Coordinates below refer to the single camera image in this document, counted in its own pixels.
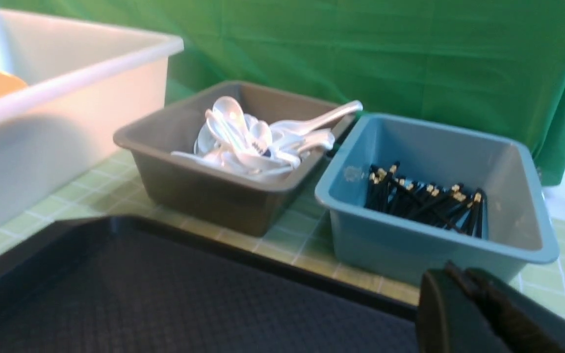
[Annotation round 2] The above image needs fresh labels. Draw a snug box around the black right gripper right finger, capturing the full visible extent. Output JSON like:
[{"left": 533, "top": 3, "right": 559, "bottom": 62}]
[{"left": 444, "top": 263, "right": 565, "bottom": 353}]

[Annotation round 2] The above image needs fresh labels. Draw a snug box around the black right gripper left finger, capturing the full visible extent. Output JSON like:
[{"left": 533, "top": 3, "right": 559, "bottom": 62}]
[{"left": 417, "top": 270, "right": 509, "bottom": 353}]

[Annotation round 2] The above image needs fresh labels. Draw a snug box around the white spoon with blue print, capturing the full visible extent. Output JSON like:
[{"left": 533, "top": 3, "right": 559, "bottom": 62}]
[{"left": 213, "top": 96, "right": 271, "bottom": 158}]

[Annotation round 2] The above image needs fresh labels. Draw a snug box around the bundle of black chopsticks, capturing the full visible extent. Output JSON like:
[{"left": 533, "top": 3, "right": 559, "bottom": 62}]
[{"left": 364, "top": 161, "right": 487, "bottom": 239}]

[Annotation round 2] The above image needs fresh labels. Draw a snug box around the blue plastic chopstick bin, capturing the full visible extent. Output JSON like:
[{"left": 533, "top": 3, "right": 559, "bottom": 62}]
[{"left": 315, "top": 113, "right": 559, "bottom": 286}]

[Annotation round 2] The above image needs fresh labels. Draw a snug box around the green checkered table mat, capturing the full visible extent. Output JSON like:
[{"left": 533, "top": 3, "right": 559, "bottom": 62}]
[{"left": 0, "top": 150, "right": 565, "bottom": 319}]

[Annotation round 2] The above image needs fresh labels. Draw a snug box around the long white spoon on top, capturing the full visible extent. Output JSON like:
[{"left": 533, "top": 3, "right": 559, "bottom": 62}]
[{"left": 269, "top": 101, "right": 363, "bottom": 135}]

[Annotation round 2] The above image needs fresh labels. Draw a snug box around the green backdrop cloth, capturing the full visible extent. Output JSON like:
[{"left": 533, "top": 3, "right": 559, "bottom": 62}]
[{"left": 0, "top": 0, "right": 565, "bottom": 186}]

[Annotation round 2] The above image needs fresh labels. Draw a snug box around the pile of white soup spoons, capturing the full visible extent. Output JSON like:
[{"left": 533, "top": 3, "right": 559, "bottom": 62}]
[{"left": 171, "top": 110, "right": 335, "bottom": 179}]

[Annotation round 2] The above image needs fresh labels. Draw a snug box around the brown plastic spoon bin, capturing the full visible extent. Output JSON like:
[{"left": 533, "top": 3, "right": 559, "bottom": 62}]
[{"left": 113, "top": 81, "right": 363, "bottom": 236}]

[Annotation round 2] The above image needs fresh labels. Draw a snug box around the black serving tray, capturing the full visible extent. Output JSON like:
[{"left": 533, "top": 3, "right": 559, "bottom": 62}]
[{"left": 0, "top": 216, "right": 418, "bottom": 353}]

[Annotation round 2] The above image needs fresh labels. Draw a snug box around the large white plastic tub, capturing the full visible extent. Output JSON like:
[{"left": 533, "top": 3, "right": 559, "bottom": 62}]
[{"left": 0, "top": 9, "right": 184, "bottom": 226}]

